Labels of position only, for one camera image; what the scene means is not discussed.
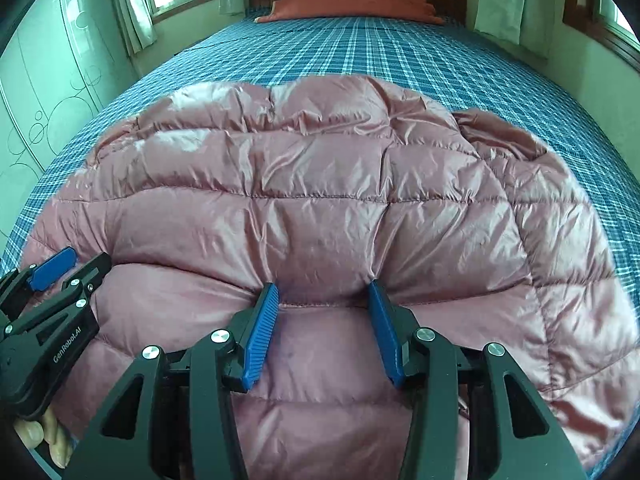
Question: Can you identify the orange pillow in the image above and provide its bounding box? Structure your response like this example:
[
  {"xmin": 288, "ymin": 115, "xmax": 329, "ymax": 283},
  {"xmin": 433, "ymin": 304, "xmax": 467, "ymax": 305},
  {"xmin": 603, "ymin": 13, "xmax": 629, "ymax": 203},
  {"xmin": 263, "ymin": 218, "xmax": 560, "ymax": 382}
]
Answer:
[{"xmin": 255, "ymin": 0, "xmax": 444, "ymax": 26}]

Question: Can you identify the pale green wardrobe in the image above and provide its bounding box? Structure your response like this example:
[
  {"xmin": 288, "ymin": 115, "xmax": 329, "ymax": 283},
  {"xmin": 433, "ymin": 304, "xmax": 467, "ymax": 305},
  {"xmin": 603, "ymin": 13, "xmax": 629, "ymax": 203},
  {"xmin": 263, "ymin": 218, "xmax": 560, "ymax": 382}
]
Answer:
[{"xmin": 0, "ymin": 0, "xmax": 142, "ymax": 271}]

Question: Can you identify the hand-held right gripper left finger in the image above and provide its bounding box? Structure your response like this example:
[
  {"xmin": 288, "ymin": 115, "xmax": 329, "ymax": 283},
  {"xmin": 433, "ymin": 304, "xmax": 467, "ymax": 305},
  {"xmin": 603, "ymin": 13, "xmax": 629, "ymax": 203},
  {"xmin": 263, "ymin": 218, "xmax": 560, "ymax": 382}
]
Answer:
[{"xmin": 62, "ymin": 282, "xmax": 279, "ymax": 480}]

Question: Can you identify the pink quilted down jacket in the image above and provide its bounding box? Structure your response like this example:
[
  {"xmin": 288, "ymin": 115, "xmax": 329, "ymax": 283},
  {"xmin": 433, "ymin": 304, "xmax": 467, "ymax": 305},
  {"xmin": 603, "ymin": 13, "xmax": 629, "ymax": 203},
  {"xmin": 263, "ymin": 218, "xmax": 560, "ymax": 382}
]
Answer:
[{"xmin": 22, "ymin": 75, "xmax": 629, "ymax": 480}]

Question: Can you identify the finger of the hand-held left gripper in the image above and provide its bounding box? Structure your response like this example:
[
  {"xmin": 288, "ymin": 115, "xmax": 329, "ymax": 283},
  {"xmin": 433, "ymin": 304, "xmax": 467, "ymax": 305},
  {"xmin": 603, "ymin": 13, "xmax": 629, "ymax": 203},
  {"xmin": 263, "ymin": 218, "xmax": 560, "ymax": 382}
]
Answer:
[
  {"xmin": 0, "ymin": 247, "xmax": 78, "ymax": 311},
  {"xmin": 2, "ymin": 252, "xmax": 112, "ymax": 337}
]

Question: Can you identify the wood trimmed window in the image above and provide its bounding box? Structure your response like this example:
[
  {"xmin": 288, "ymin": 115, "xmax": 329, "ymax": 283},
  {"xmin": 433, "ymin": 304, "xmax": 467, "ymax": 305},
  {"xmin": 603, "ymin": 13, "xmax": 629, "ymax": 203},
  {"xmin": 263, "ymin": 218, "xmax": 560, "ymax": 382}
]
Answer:
[{"xmin": 561, "ymin": 0, "xmax": 640, "ymax": 63}]

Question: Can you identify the blue plaid bed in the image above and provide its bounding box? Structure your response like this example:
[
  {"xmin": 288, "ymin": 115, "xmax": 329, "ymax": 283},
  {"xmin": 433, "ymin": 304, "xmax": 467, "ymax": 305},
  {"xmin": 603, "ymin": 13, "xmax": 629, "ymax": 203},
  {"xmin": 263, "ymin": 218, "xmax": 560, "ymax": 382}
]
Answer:
[{"xmin": 0, "ymin": 5, "xmax": 640, "ymax": 480}]

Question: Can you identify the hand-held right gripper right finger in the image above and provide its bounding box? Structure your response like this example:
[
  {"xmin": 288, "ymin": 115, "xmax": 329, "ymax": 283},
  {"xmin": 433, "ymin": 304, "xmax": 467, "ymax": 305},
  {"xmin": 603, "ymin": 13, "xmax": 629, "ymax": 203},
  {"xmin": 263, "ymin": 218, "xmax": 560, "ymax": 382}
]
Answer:
[{"xmin": 368, "ymin": 280, "xmax": 588, "ymax": 480}]

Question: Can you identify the person's left hand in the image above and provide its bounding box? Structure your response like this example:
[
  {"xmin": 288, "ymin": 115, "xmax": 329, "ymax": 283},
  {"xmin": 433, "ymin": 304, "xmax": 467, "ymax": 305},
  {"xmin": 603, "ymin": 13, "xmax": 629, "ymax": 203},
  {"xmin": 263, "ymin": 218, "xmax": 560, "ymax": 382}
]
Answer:
[{"xmin": 14, "ymin": 402, "xmax": 77, "ymax": 469}]

